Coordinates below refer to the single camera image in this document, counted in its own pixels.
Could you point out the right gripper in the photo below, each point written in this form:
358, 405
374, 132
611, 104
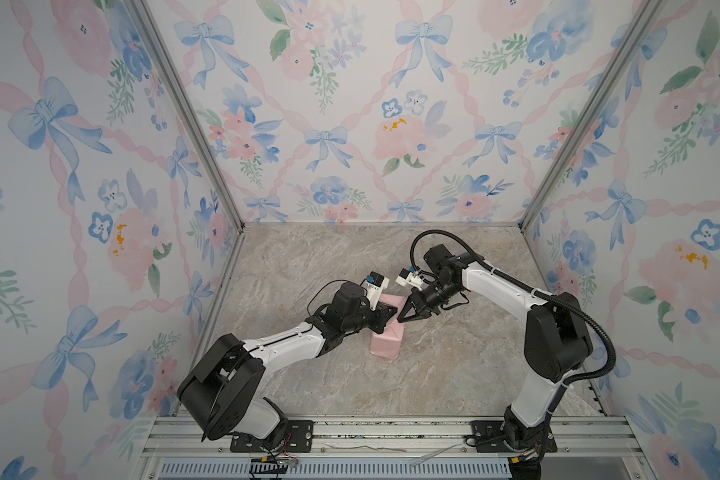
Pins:
420, 315

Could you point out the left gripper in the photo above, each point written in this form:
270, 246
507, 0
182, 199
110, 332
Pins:
381, 316

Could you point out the purple wrapping paper sheet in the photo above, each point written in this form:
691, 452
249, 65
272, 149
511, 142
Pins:
388, 344

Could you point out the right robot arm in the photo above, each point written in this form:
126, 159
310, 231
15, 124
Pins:
556, 339

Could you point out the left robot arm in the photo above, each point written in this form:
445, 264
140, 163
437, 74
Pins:
220, 391

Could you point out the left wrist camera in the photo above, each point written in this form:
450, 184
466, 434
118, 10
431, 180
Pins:
374, 285

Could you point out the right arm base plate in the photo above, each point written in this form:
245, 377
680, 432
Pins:
498, 436

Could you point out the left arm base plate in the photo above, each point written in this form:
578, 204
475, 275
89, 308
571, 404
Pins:
290, 436

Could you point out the aluminium front rail frame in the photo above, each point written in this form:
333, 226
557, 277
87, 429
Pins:
588, 447

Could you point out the white slotted cable duct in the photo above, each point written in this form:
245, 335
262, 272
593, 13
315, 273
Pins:
336, 468

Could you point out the right aluminium corner post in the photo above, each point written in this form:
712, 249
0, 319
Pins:
634, 36

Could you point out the aluminium corner post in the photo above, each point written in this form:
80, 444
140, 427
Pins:
155, 45
634, 36

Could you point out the left aluminium corner post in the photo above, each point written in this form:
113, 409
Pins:
155, 45

